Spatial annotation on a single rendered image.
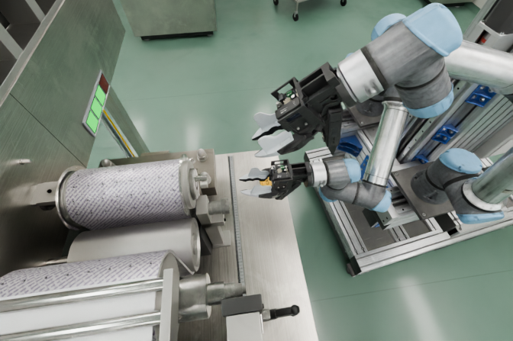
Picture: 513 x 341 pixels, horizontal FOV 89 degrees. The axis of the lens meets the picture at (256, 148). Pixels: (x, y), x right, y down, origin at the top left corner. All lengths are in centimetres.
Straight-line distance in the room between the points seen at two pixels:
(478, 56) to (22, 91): 96
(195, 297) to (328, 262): 151
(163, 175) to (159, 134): 187
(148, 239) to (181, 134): 182
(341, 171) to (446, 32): 48
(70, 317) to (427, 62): 56
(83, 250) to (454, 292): 200
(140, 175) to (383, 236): 152
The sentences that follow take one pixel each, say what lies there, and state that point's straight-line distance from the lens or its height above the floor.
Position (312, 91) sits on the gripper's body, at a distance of 45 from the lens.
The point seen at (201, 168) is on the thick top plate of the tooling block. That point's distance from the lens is 93.
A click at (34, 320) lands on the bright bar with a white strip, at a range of 46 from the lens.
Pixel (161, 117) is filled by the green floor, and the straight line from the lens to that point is 259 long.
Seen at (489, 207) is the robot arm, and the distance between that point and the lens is 108.
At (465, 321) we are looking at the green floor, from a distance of 217.
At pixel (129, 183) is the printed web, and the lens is 62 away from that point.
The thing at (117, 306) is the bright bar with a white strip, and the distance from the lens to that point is 41.
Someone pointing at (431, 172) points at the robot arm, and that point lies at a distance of 120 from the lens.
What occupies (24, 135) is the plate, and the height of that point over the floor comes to 137.
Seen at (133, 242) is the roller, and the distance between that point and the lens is 65.
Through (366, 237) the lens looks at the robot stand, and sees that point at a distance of 179.
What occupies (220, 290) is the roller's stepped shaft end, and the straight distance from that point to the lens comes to 46.
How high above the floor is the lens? 181
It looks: 55 degrees down
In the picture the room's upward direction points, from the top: straight up
